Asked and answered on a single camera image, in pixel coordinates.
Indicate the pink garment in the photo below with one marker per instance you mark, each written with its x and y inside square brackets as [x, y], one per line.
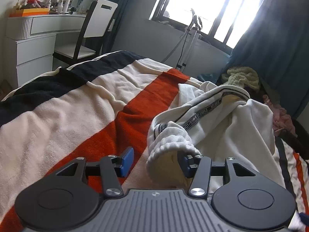
[281, 119]

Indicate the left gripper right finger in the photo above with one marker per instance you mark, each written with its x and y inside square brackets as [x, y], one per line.
[197, 169]

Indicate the dark framed window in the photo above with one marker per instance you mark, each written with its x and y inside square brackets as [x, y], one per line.
[223, 21]

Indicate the pale yellow knit blanket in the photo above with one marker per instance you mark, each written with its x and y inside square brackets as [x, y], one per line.
[241, 77]

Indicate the striped bed blanket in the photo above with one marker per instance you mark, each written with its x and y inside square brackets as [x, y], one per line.
[94, 109]

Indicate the white bottle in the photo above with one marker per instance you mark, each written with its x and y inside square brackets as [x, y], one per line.
[60, 7]

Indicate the white sweatpants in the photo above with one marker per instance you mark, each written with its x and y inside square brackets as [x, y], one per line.
[214, 121]

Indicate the garment steamer stand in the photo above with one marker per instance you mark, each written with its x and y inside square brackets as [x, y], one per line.
[188, 41]

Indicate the right teal curtain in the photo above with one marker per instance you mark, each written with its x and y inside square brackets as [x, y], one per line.
[276, 47]

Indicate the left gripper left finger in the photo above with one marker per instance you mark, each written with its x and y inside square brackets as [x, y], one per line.
[113, 167]

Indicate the white black chair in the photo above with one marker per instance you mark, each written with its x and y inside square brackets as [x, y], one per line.
[95, 25]

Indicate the orange box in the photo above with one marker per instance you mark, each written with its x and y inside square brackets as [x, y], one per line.
[29, 12]

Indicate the white dressing table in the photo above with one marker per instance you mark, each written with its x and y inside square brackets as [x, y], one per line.
[29, 44]

